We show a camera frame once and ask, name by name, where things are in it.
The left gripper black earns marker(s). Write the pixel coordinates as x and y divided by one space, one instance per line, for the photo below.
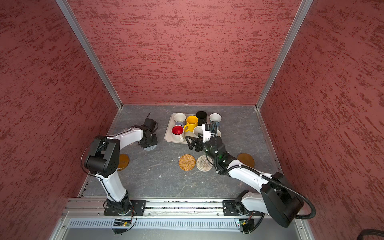
154 142

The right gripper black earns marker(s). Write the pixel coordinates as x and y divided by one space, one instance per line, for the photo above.
199 141

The grey round coaster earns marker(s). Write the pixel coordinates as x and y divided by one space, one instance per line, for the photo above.
150 148

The beige woven spiral coaster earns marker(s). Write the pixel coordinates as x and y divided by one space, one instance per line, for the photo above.
204 163

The brown woven rattan coaster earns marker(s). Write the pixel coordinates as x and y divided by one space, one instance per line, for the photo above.
187 162

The brown round wooden coaster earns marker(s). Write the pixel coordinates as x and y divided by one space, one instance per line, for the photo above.
246 159

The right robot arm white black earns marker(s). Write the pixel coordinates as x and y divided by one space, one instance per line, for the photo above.
279 199

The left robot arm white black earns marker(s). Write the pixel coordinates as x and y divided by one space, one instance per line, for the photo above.
104 157

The amber round coaster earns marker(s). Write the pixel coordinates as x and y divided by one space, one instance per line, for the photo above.
124 161

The white mug centre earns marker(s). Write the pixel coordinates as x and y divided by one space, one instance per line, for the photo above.
198 131

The beige serving tray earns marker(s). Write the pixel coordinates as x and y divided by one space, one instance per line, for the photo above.
168 135

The yellow mug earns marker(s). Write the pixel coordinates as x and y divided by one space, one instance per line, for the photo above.
191 123

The white mug red inside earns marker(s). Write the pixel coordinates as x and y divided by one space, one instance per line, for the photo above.
178 134

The black mug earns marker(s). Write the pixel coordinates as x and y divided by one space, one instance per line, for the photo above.
202 118

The white mug purple band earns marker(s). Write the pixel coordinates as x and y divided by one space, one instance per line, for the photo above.
180 119

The light blue mug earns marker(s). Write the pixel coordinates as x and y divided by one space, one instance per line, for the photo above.
217 118

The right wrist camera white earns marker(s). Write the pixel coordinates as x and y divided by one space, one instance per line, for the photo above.
208 133

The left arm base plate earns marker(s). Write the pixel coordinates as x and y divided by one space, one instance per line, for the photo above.
127 208

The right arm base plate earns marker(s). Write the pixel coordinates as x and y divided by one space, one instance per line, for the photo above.
231 208

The aluminium mounting rail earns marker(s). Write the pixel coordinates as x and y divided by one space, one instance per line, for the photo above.
155 208

